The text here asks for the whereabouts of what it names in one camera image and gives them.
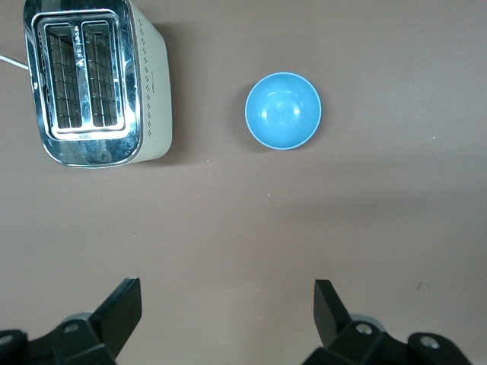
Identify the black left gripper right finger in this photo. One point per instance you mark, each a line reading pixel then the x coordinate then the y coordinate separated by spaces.
pixel 335 323

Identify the white and chrome toaster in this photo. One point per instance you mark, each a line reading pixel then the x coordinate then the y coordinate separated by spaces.
pixel 152 95

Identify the blue bowl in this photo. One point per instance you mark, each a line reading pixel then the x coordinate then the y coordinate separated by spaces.
pixel 283 110

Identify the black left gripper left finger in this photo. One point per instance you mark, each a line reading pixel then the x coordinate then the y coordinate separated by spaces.
pixel 114 319

